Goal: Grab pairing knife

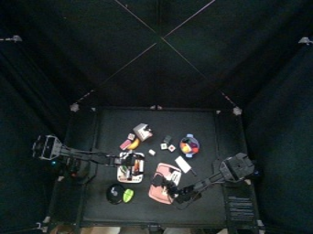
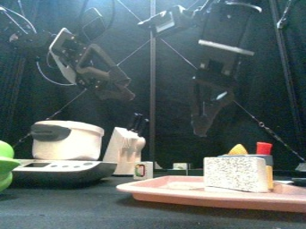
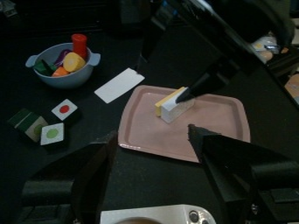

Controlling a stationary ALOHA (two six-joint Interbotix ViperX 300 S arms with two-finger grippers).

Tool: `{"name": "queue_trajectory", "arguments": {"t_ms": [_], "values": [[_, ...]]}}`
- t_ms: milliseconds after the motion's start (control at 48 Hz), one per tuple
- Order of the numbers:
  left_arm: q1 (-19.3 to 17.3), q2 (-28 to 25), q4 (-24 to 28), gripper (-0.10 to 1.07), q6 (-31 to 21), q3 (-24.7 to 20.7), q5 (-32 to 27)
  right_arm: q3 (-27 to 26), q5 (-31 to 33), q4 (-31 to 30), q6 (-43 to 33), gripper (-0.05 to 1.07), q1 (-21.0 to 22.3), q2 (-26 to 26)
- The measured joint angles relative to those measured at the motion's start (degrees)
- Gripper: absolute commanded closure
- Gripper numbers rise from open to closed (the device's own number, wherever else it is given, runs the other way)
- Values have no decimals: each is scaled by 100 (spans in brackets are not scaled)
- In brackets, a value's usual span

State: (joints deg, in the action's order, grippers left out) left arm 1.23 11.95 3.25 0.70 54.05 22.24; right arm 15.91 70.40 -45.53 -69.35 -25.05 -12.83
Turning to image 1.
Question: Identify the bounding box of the black round plate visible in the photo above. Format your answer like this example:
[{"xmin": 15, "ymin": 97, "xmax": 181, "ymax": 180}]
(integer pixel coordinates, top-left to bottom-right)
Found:
[{"xmin": 106, "ymin": 183, "xmax": 126, "ymax": 206}]

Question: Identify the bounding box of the pink cutting board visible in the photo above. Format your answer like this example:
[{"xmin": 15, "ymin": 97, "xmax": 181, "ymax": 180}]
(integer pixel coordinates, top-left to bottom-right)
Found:
[{"xmin": 149, "ymin": 162, "xmax": 184, "ymax": 206}]

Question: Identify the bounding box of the pink toy block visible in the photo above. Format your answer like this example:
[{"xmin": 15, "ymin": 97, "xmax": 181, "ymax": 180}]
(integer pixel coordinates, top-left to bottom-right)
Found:
[{"xmin": 120, "ymin": 139, "xmax": 134, "ymax": 151}]

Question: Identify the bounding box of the grey white knife block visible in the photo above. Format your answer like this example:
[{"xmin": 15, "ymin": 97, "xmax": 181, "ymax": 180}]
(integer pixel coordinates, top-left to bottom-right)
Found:
[{"xmin": 133, "ymin": 122, "xmax": 154, "ymax": 143}]

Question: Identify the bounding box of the yellow toy banana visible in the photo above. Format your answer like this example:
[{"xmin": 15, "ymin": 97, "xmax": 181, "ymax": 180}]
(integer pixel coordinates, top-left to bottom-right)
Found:
[{"xmin": 128, "ymin": 138, "xmax": 142, "ymax": 151}]

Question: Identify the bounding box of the black label with white text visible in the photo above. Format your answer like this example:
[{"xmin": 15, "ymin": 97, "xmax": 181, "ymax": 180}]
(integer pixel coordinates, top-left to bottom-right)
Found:
[{"xmin": 228, "ymin": 195, "xmax": 255, "ymax": 222}]

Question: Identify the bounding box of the white toy food slice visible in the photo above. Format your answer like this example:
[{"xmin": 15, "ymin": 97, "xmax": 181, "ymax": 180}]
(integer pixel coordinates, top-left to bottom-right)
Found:
[{"xmin": 169, "ymin": 169, "xmax": 184, "ymax": 186}]

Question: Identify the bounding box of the green toy lime wedge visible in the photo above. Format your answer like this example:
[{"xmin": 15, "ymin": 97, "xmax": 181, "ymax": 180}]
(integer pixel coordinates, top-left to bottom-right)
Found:
[{"xmin": 122, "ymin": 188, "xmax": 136, "ymax": 204}]

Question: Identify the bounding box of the white rectangular tray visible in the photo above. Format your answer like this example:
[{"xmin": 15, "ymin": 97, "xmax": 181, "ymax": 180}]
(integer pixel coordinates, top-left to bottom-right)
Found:
[{"xmin": 117, "ymin": 151, "xmax": 146, "ymax": 185}]

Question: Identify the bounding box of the blue bowl with handles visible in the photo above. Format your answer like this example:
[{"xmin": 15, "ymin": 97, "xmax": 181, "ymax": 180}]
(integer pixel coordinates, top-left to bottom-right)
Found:
[{"xmin": 179, "ymin": 133, "xmax": 203, "ymax": 158}]

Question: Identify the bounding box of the white card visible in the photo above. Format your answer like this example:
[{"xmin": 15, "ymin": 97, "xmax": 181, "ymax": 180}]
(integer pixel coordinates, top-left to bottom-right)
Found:
[{"xmin": 174, "ymin": 155, "xmax": 199, "ymax": 177}]

